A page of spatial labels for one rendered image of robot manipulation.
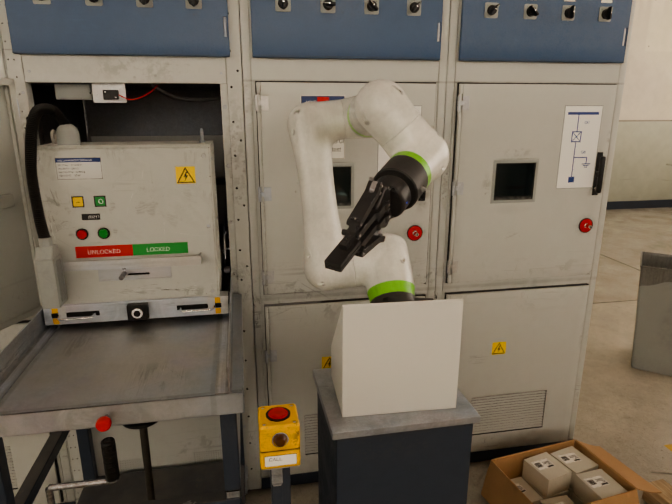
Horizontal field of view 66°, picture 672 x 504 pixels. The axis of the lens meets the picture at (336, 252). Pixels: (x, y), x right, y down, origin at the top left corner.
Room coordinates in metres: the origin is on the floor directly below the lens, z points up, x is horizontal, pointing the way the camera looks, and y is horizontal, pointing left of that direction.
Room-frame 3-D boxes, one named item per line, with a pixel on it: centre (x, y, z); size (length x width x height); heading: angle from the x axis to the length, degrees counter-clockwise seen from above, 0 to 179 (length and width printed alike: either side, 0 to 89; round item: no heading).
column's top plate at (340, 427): (1.27, -0.15, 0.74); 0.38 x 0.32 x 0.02; 101
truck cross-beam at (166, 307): (1.51, 0.61, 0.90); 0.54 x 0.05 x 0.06; 100
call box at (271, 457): (0.92, 0.12, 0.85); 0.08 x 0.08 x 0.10; 10
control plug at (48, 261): (1.39, 0.80, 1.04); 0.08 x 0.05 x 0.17; 10
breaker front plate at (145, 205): (1.50, 0.61, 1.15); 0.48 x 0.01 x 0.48; 100
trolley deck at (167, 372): (1.37, 0.59, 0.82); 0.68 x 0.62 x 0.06; 10
